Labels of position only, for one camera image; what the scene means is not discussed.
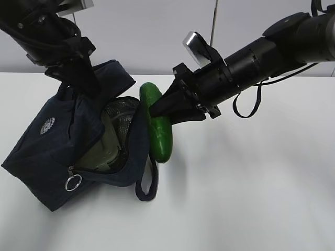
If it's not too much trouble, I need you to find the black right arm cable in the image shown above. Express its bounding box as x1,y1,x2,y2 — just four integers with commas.
232,79,263,118

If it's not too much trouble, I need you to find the green cucumber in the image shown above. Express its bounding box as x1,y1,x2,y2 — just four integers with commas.
139,82,173,163

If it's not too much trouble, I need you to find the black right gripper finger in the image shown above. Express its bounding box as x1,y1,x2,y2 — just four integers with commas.
170,106,206,125
149,81,188,117

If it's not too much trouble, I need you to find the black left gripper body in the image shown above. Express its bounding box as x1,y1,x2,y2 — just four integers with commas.
1,1,95,67

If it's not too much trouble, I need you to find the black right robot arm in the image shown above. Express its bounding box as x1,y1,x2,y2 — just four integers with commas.
149,1,334,124

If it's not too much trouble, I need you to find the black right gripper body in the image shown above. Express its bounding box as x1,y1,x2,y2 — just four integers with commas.
173,62,236,119

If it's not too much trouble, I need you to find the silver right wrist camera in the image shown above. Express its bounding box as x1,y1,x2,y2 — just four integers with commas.
183,31,221,67

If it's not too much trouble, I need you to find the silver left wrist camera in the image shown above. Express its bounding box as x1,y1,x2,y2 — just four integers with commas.
57,0,94,16

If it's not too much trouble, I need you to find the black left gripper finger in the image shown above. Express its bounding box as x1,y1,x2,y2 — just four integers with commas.
45,56,102,98

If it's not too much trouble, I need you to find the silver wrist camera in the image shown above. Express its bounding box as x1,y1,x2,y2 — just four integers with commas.
183,31,221,67
57,0,94,16

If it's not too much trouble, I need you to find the dark navy lunch bag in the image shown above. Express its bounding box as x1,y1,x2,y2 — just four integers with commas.
2,60,158,211

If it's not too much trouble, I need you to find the green lid food container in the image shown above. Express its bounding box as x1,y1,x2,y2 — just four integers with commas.
75,112,121,172

